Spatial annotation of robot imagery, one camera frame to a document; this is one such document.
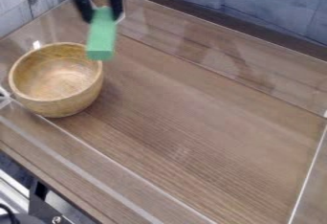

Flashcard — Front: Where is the green stick block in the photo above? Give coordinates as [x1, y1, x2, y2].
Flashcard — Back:
[85, 7, 115, 61]

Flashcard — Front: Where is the wooden bowl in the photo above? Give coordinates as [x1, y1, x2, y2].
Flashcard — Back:
[7, 42, 103, 118]

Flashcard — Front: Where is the clear acrylic corner bracket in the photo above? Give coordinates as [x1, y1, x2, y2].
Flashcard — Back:
[89, 0, 125, 25]

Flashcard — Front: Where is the clear acrylic back wall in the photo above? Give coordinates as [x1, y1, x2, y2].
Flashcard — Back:
[118, 0, 327, 117]

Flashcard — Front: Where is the clear acrylic wall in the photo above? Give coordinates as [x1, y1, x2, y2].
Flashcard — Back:
[0, 88, 217, 224]
[286, 127, 327, 224]
[118, 0, 327, 117]

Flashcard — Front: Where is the clear acrylic front wall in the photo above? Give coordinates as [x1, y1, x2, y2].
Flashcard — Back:
[0, 88, 217, 224]

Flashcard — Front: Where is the black table leg bracket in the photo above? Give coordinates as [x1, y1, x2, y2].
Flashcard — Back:
[26, 179, 86, 224]

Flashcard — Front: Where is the black cable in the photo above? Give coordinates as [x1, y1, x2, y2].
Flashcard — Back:
[0, 203, 19, 224]

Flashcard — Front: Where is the clear acrylic right wall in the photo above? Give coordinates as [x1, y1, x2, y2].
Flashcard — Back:
[286, 127, 327, 224]

